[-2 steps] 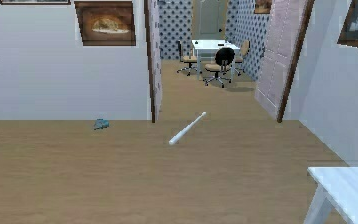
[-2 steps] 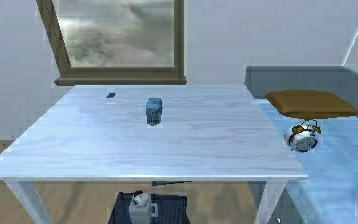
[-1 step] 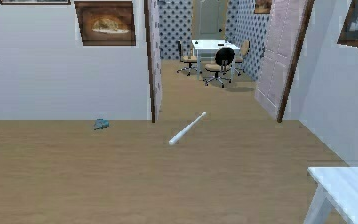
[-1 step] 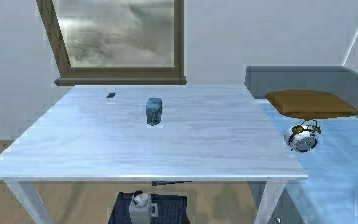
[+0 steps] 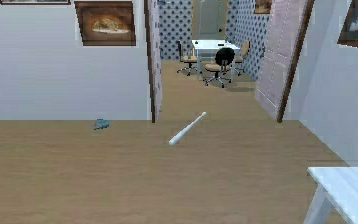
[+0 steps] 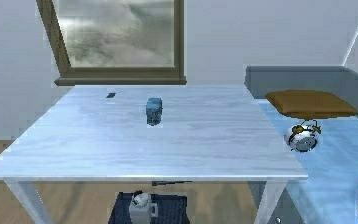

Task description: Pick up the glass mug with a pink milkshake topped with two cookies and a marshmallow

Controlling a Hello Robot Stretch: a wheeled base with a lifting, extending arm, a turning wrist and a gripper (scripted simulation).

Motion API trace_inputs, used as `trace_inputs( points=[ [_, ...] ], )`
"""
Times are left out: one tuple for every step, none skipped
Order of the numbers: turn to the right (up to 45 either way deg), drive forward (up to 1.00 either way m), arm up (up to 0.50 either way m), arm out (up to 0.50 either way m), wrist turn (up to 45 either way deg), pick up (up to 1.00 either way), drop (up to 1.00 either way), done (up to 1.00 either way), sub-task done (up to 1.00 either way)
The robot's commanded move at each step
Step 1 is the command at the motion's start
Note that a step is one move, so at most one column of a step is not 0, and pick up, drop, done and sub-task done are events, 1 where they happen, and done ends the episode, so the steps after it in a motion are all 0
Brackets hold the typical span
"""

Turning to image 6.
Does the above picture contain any glass mug with milkshake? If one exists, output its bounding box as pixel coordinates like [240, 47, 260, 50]
[128, 190, 160, 224]

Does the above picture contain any white wooden table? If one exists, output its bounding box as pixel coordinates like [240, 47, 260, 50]
[0, 84, 309, 224]

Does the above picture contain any brown framed window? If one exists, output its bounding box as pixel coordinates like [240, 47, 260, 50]
[36, 0, 188, 87]

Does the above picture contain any thin black bar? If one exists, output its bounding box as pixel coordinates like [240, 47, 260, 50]
[151, 180, 193, 187]

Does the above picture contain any white alarm clock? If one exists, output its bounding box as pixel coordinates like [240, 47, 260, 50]
[283, 119, 323, 154]

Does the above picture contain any brown pillow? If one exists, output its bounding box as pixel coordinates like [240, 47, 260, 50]
[264, 89, 358, 121]

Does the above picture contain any bed with blue sheet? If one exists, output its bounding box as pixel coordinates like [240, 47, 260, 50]
[244, 65, 358, 224]

